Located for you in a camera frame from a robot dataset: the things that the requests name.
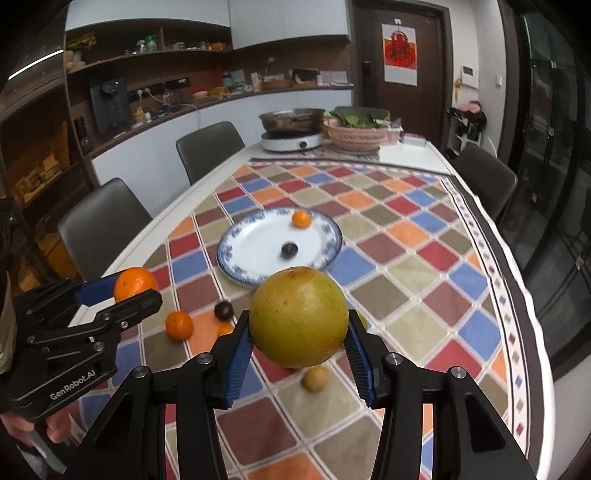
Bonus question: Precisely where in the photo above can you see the large orange mandarin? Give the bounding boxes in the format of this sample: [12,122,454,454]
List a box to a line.
[113,267,159,303]

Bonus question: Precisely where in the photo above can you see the dark plum back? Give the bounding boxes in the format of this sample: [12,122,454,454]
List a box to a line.
[213,300,235,322]

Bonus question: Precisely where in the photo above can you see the dark plum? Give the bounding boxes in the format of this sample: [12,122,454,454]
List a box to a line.
[280,242,298,259]
[213,300,235,322]

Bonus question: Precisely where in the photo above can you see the brown longan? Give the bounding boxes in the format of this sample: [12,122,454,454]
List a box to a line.
[301,365,331,393]

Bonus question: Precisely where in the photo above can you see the dark plum front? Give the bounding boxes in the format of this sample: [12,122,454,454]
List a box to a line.
[280,242,298,259]

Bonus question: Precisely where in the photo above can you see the small orange mandarin front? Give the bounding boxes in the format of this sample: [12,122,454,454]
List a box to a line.
[291,210,312,229]

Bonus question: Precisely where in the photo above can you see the person left hand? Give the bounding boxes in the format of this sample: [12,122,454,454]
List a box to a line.
[1,410,71,447]

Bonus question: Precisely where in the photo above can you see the grey chair near left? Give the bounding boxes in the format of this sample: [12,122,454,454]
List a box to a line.
[58,178,152,280]

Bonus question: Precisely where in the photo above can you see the grey chair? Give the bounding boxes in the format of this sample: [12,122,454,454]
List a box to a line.
[58,178,152,280]
[176,121,245,185]
[451,143,518,222]

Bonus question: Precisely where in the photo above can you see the blue white porcelain plate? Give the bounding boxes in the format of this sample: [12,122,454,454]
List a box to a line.
[216,207,344,288]

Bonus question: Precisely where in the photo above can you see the colourful checkered tablecloth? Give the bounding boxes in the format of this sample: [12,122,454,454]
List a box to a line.
[76,158,551,479]

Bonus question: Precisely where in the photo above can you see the grey chair far left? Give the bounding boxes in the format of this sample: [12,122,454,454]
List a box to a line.
[176,121,245,185]

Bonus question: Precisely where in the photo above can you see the black water dispenser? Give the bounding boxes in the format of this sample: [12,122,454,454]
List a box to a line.
[90,77,131,134]

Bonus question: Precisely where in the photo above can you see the white induction cooker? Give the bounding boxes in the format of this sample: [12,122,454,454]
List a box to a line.
[260,133,324,153]

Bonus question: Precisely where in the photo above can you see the black glass sliding door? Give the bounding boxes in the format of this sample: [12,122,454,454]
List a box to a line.
[501,1,590,378]

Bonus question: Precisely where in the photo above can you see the steel pan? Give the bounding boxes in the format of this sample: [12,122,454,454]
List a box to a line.
[259,108,325,135]

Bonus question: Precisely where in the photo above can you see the grey chair right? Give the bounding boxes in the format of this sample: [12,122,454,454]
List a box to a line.
[451,143,518,222]

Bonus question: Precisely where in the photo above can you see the pink vegetable basket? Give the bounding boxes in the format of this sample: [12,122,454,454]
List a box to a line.
[324,118,389,154]

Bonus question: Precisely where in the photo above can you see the green leafy vegetables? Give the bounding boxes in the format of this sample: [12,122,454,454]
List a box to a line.
[331,110,389,129]

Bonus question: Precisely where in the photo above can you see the white upper cabinets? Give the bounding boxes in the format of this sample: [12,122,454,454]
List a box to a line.
[65,0,349,49]

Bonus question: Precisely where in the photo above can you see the dark brown door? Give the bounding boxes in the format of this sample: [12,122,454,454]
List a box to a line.
[349,1,454,148]

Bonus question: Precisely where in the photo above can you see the red fu wall calendar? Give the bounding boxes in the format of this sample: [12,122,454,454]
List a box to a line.
[382,19,418,87]

